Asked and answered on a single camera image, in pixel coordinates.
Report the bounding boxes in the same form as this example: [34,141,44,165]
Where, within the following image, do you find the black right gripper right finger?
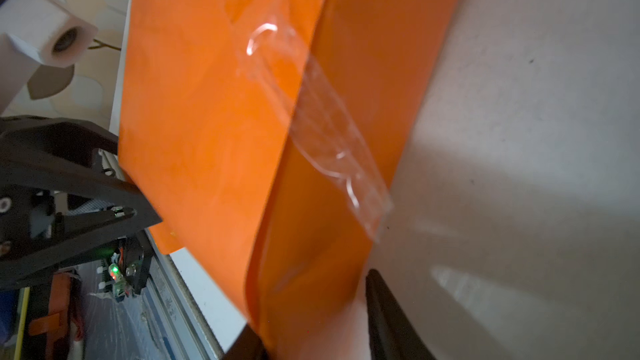
[365,268,435,360]

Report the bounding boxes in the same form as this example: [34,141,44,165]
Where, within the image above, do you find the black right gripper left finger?
[222,324,270,360]

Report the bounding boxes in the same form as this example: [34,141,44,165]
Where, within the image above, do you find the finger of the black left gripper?
[1,208,145,290]
[1,116,162,225]

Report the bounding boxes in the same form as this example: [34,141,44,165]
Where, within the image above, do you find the clear adhesive tape piece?
[220,0,393,242]

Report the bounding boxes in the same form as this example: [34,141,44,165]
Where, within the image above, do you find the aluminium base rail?
[144,232,223,359]

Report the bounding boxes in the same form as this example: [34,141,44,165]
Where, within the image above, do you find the orange wrapping paper sheet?
[119,0,458,359]

